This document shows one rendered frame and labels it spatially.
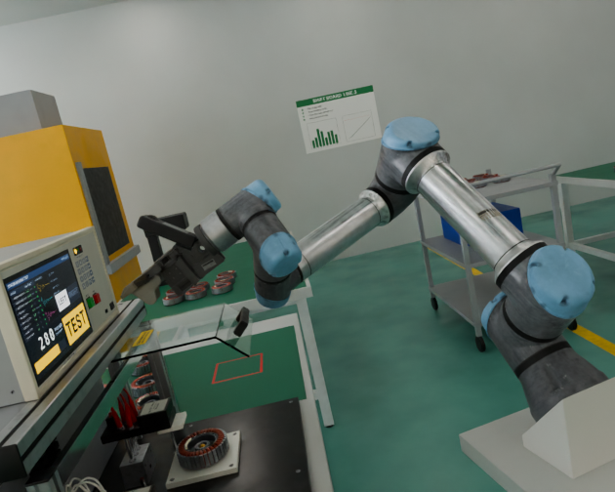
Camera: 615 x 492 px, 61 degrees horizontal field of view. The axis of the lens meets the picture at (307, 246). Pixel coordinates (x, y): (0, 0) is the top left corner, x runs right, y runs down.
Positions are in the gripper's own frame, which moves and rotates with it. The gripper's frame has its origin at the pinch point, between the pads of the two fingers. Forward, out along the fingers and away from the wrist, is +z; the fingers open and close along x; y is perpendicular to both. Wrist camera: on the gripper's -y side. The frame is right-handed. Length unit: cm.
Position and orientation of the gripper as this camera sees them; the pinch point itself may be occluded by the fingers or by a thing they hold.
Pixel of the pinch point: (124, 291)
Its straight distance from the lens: 111.2
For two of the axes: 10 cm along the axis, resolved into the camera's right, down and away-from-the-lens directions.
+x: -0.8, -1.7, 9.8
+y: 6.0, 7.8, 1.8
